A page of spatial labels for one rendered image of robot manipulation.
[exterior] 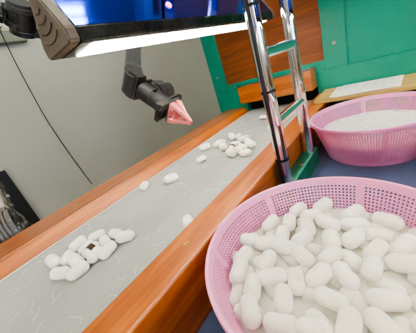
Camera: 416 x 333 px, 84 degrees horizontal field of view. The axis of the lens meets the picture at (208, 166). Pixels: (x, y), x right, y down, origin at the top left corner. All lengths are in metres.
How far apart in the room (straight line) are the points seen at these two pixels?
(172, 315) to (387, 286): 0.22
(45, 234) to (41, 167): 1.93
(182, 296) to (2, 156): 2.26
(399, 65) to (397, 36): 0.08
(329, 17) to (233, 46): 0.37
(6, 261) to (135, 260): 0.29
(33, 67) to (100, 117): 0.67
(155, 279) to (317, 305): 0.18
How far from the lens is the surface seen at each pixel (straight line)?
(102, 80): 2.82
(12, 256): 0.61
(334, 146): 0.60
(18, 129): 2.50
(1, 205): 0.87
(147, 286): 0.31
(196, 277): 0.32
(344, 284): 0.29
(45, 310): 0.43
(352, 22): 0.95
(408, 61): 0.95
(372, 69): 0.95
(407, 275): 0.32
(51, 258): 0.50
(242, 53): 1.08
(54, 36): 0.38
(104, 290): 0.38
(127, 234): 0.43
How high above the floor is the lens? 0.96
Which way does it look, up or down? 22 degrees down
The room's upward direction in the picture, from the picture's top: 19 degrees counter-clockwise
